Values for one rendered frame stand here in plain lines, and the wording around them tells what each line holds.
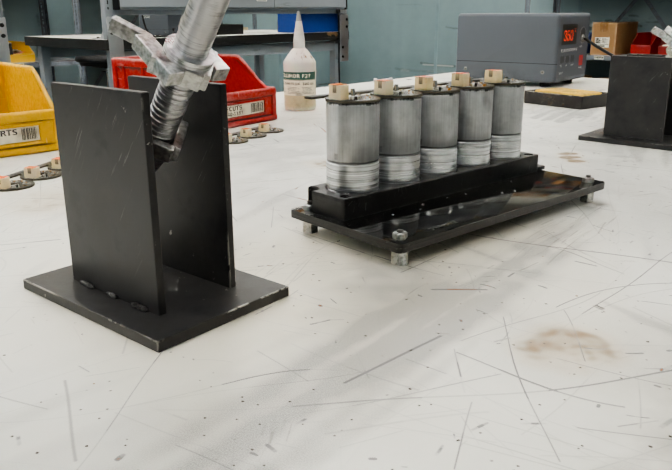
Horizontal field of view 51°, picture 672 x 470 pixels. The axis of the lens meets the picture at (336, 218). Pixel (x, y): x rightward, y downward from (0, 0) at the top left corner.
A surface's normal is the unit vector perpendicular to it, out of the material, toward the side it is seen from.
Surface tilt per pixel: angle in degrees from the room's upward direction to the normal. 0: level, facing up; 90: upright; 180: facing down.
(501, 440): 0
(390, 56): 90
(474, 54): 90
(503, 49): 90
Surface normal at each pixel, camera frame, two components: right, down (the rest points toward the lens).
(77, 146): -0.64, 0.22
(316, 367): 0.00, -0.96
